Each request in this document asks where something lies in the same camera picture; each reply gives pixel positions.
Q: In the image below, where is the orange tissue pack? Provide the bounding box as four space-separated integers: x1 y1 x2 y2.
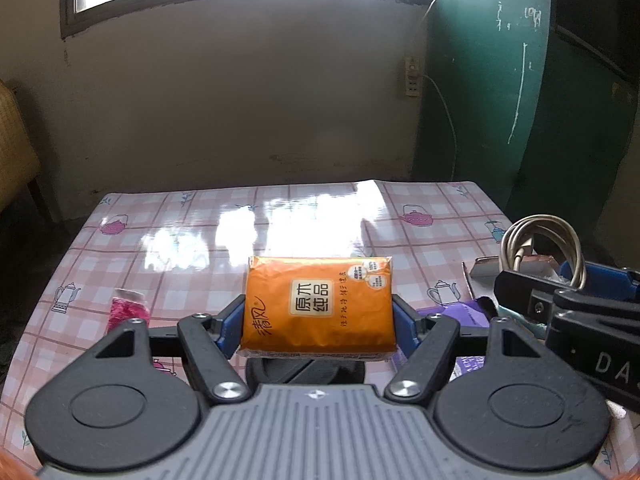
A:
239 256 397 361

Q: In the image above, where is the white usb cable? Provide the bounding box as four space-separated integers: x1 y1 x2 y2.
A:
498 213 589 291

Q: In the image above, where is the purple tissue pack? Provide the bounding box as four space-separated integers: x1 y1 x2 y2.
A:
390 294 489 372

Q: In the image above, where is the cardboard box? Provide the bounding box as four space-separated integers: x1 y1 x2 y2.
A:
462 256 567 312

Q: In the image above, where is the pink checkered tablecloth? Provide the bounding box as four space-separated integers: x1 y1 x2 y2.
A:
1 180 510 470

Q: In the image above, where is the red knitted pouch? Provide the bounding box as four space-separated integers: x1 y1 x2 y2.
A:
106 288 151 333

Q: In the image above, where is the green door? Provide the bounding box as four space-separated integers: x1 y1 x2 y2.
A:
411 0 639 234

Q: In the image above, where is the chair with bamboo mat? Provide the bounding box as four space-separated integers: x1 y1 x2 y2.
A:
0 82 41 210

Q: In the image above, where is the wall power socket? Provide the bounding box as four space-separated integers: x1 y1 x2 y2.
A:
405 56 422 98

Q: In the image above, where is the white wall cable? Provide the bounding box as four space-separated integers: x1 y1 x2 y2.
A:
409 0 459 182

